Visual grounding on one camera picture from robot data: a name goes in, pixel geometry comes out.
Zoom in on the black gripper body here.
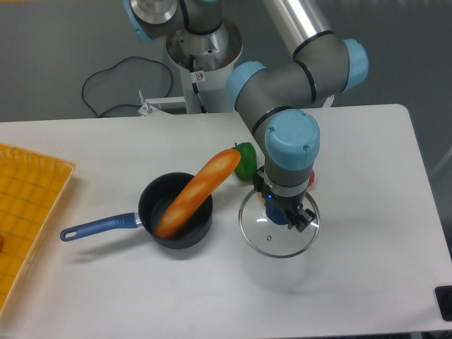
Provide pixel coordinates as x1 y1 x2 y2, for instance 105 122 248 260
253 167 309 218

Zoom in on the glass pot lid blue knob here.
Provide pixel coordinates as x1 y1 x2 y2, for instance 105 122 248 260
238 190 321 258

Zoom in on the dark saucepan blue handle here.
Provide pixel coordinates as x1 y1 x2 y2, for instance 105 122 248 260
60 172 215 249

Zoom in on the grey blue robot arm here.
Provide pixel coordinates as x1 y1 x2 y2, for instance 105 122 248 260
124 1 369 231

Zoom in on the red toy bell pepper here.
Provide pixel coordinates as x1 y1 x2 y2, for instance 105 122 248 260
307 170 315 187

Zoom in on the green toy bell pepper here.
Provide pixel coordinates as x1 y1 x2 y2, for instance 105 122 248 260
234 142 257 182

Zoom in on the orange toy baguette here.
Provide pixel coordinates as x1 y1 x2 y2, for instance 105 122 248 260
155 148 241 239

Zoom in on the black device table corner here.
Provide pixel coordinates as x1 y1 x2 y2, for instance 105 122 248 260
434 285 452 322

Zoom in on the yellow plastic basket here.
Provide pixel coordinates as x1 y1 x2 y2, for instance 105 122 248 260
1 143 76 311

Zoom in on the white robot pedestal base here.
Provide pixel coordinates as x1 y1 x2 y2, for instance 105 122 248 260
137 17 244 117

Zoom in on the black cable on floor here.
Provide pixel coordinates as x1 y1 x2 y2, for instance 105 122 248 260
81 56 174 119

